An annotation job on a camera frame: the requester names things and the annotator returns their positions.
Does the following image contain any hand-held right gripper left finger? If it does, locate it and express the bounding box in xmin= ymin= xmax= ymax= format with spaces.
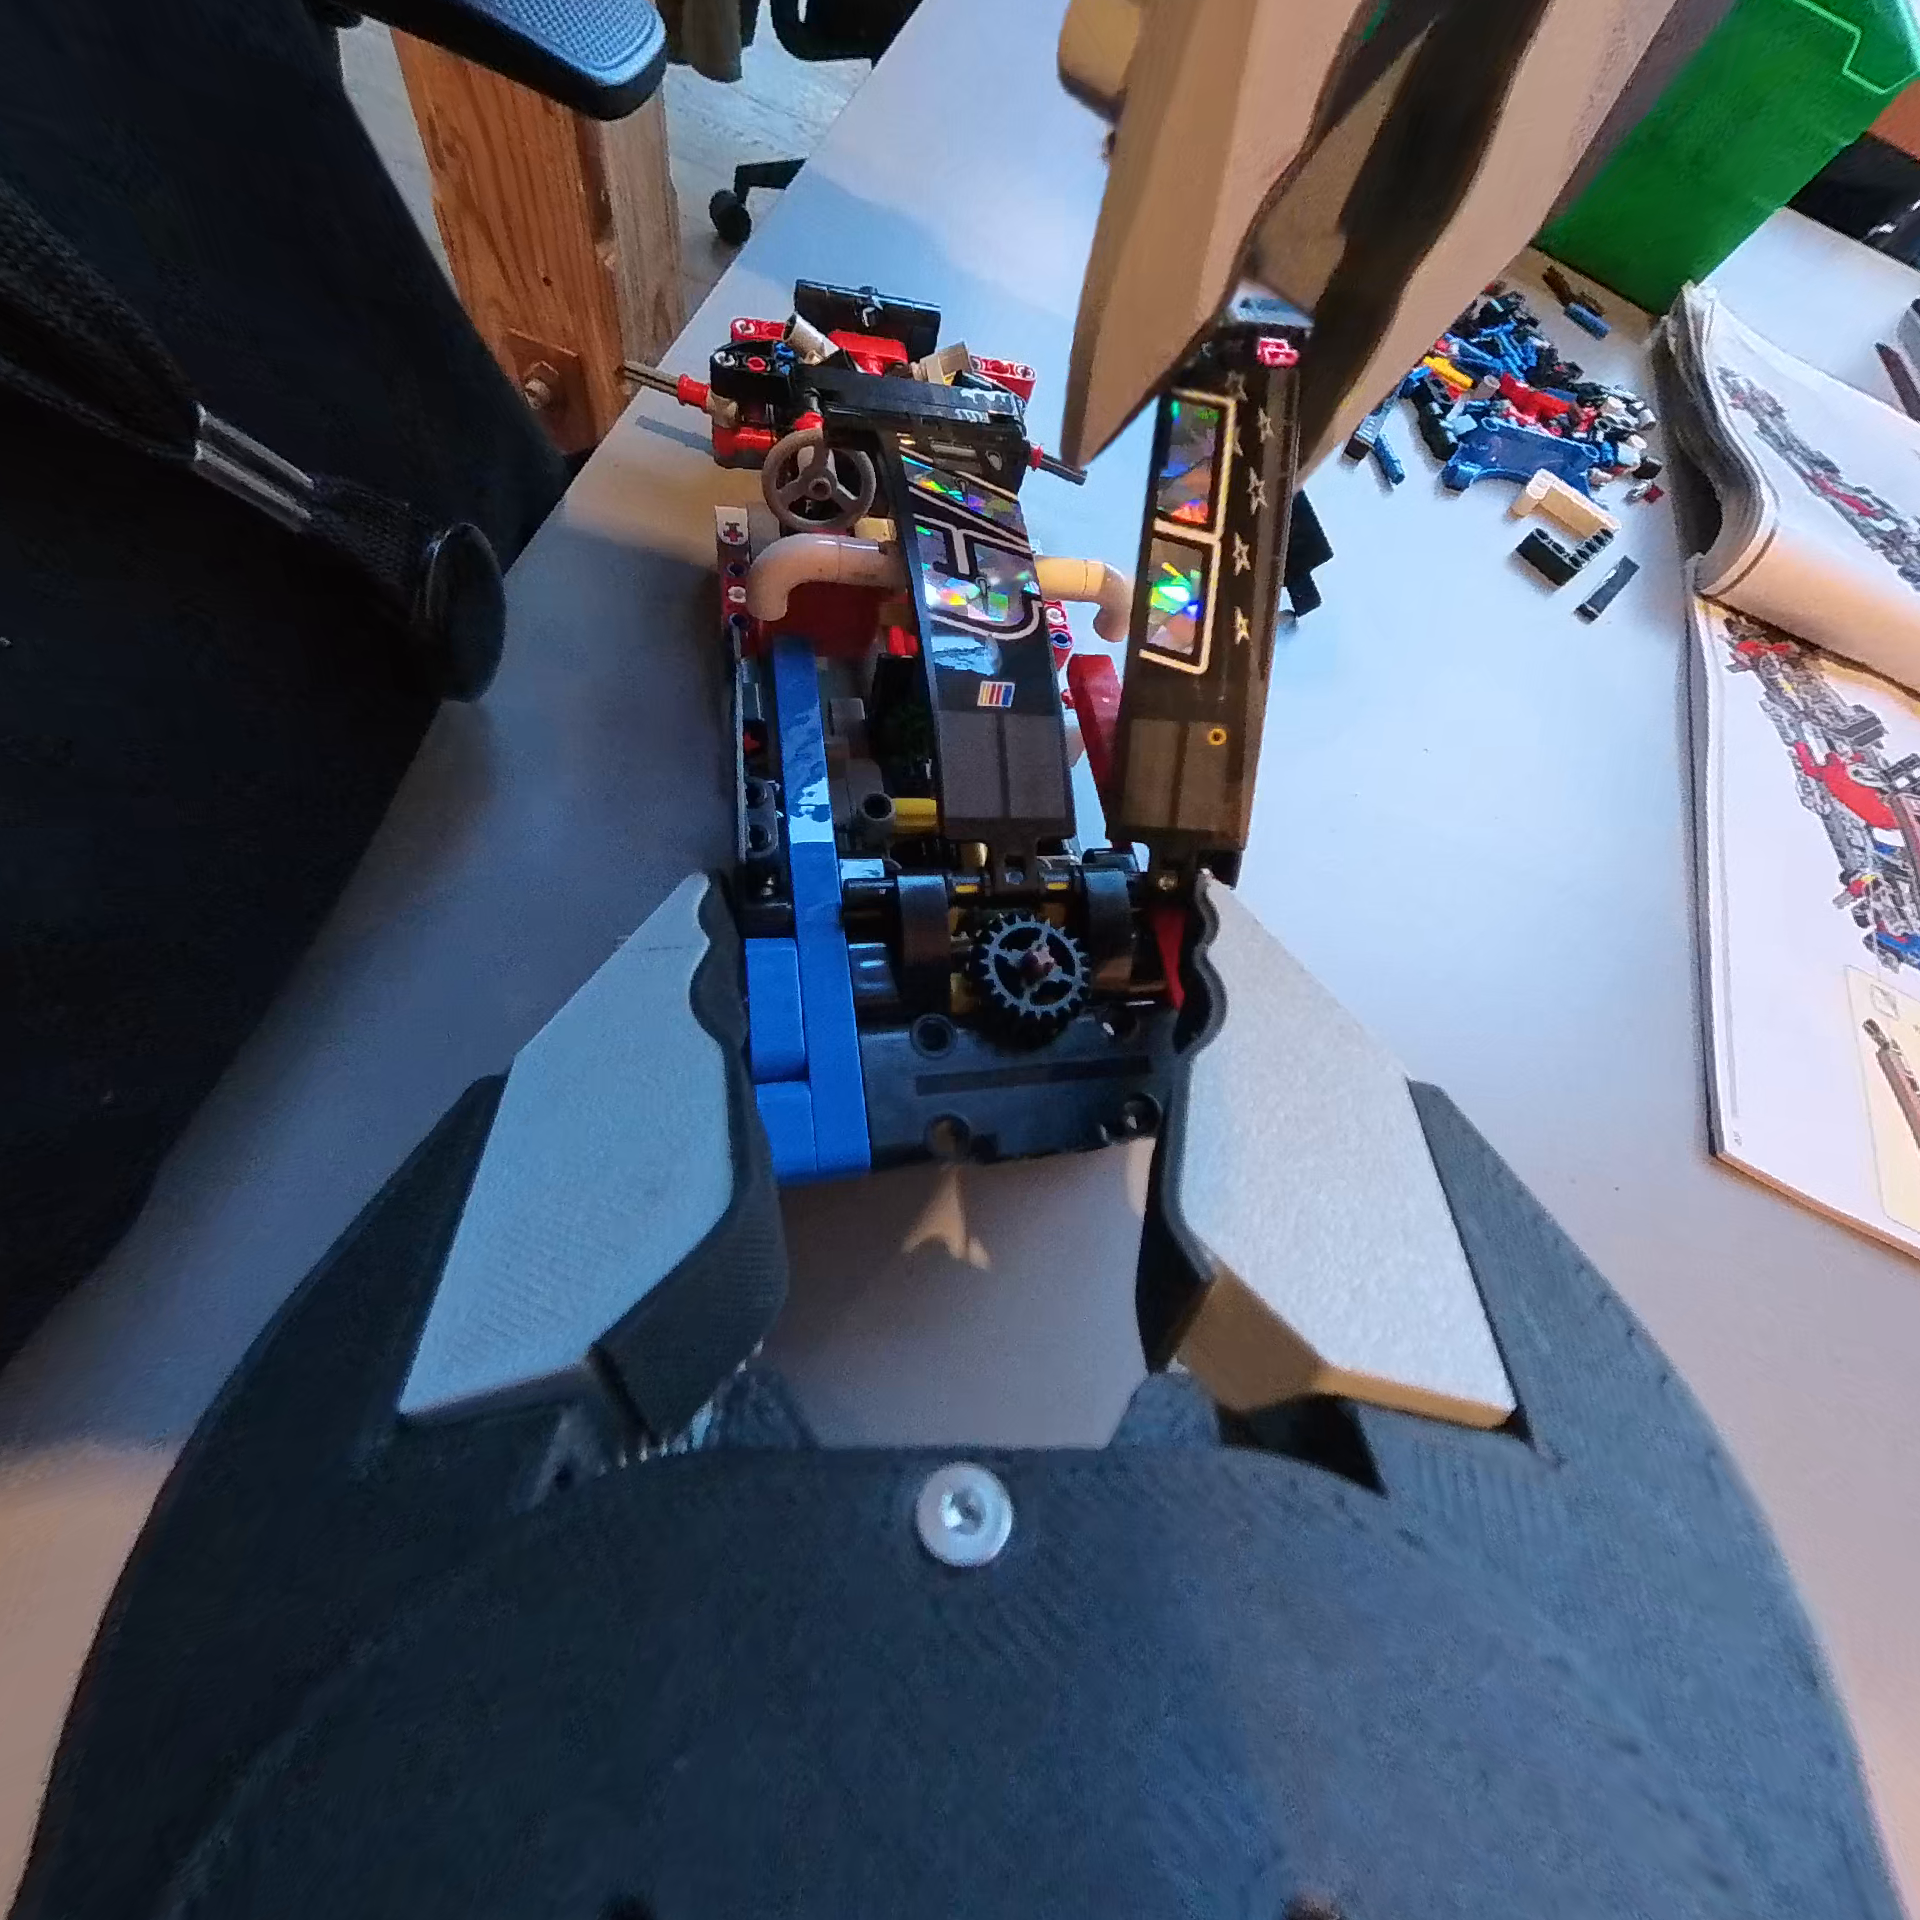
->
xmin=400 ymin=872 xmax=790 ymax=1439

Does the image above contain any black chair armrest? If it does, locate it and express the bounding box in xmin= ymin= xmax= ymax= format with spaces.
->
xmin=353 ymin=0 xmax=671 ymax=120

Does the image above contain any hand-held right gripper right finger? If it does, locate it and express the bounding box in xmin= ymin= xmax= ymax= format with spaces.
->
xmin=1136 ymin=877 xmax=1520 ymax=1454

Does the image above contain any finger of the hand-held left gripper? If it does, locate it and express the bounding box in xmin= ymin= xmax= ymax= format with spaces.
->
xmin=1057 ymin=0 xmax=1383 ymax=471
xmin=1254 ymin=0 xmax=1683 ymax=484

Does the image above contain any wooden table leg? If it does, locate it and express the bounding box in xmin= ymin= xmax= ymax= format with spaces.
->
xmin=394 ymin=30 xmax=688 ymax=459

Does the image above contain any open instruction booklet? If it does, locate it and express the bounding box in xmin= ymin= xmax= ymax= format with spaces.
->
xmin=1658 ymin=282 xmax=1920 ymax=1260

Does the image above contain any toy brick car model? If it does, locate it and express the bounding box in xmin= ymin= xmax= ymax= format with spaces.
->
xmin=623 ymin=276 xmax=1248 ymax=1191

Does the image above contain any green plastic bin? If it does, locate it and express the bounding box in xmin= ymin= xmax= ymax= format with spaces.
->
xmin=1537 ymin=0 xmax=1920 ymax=317

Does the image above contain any black curved brick panel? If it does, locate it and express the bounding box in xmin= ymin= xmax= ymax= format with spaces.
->
xmin=1281 ymin=486 xmax=1337 ymax=619

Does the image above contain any black strap with buckle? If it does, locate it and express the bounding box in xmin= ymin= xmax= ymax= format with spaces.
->
xmin=0 ymin=181 xmax=510 ymax=703

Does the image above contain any black starred brick panel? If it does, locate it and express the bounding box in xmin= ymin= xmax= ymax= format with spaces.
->
xmin=1102 ymin=322 xmax=1308 ymax=888

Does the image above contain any pile of loose toy bricks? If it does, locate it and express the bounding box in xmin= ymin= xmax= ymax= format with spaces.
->
xmin=1342 ymin=269 xmax=1667 ymax=623

